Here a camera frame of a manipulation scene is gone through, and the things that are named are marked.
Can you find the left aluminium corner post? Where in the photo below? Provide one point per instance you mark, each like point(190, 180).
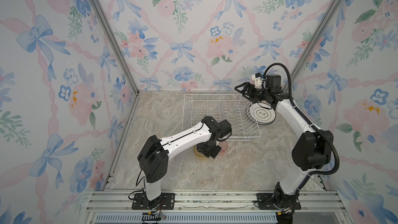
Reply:
point(106, 27)

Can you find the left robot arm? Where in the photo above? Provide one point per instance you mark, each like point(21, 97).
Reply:
point(157, 152)

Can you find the aluminium corner post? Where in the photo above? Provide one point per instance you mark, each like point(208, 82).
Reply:
point(106, 27)
point(331, 10)

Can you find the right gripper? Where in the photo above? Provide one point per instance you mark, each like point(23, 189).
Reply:
point(247, 86)

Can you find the pink ribbed glass cup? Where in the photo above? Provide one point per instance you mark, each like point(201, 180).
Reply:
point(223, 148)

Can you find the white wire dish rack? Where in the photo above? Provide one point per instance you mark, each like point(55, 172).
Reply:
point(231, 107)

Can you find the white front plate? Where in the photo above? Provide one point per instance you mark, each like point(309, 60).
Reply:
point(261, 113)

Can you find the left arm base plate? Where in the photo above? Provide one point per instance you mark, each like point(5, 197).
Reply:
point(153, 201)

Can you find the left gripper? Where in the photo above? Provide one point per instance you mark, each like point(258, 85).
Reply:
point(213, 155)

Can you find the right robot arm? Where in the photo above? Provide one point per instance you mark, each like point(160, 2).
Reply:
point(313, 153)

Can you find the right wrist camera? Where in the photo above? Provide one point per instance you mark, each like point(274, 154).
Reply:
point(266, 81)

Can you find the yellow ribbed glass cup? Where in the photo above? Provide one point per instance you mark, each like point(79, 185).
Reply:
point(197, 153)

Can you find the right aluminium corner post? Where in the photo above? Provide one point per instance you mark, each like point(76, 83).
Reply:
point(331, 10)

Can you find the aluminium mounting rail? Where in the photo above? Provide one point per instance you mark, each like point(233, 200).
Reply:
point(213, 207)

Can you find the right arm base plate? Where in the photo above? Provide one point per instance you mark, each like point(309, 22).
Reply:
point(268, 201)

